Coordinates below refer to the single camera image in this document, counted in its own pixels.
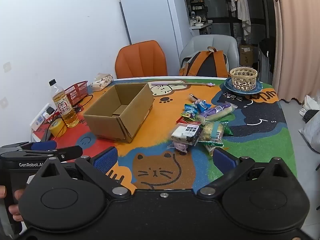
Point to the white refrigerator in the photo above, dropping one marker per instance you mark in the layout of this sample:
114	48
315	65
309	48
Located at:
152	15

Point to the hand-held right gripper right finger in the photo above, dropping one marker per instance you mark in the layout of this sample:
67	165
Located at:
225	160

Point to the person's left hand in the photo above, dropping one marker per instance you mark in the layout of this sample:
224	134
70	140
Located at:
15	208

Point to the yellow tape roll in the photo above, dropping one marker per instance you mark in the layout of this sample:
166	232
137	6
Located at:
58	128

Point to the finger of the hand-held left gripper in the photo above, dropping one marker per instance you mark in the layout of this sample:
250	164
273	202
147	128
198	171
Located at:
71	152
43	145

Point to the blue ceramic plate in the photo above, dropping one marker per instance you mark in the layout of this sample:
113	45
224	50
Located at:
230	86

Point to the small cardboard box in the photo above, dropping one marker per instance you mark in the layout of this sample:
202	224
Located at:
247	55

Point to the blue snack packet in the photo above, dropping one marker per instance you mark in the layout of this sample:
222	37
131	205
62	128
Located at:
190	108
203	105

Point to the purple snack packet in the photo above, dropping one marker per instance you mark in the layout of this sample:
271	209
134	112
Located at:
215	111

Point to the red black snack packet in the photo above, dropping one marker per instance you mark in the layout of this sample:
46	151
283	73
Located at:
181	120

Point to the pink curtain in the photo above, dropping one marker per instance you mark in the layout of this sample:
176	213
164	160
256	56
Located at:
297	37

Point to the yellow tea bottle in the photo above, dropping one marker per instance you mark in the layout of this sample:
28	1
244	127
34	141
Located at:
66	110

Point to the dark striped candy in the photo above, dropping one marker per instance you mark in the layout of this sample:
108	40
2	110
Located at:
193	98

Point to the clear cracker packet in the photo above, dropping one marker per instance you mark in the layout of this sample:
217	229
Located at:
212	131

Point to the red plastic basket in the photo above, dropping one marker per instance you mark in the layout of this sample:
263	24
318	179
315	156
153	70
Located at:
75	92

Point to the black white snack packet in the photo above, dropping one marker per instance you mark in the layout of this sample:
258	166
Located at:
186	132

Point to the green snack packet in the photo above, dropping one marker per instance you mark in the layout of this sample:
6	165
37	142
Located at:
213	147
227	128
187	116

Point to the woven bamboo basket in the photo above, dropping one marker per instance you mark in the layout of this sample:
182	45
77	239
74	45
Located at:
243	78

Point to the white power strip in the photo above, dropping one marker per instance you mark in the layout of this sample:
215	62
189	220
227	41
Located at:
41	117

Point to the white plastic bag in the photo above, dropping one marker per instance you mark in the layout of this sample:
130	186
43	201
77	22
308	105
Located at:
312	130

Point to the grey chair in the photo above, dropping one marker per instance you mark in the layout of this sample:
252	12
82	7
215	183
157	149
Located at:
215	42

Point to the printed tissue pack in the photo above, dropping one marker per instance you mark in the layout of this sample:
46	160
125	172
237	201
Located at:
101	81

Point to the hanging clothes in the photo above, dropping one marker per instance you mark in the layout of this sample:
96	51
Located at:
242	2

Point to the pink snack packet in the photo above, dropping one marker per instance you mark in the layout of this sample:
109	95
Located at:
178	146

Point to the black jacket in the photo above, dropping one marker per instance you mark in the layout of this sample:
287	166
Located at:
267	52

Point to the purple telescopic stick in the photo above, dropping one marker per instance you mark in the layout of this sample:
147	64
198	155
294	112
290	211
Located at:
170	83

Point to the orange black backpack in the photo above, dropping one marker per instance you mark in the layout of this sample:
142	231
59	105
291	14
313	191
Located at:
207	65

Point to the orange chair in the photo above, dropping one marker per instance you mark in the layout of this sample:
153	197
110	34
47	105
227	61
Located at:
141	60

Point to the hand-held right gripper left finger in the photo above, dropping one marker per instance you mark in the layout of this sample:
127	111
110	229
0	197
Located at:
106	158

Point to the brown cardboard box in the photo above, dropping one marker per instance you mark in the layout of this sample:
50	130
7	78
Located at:
110	120

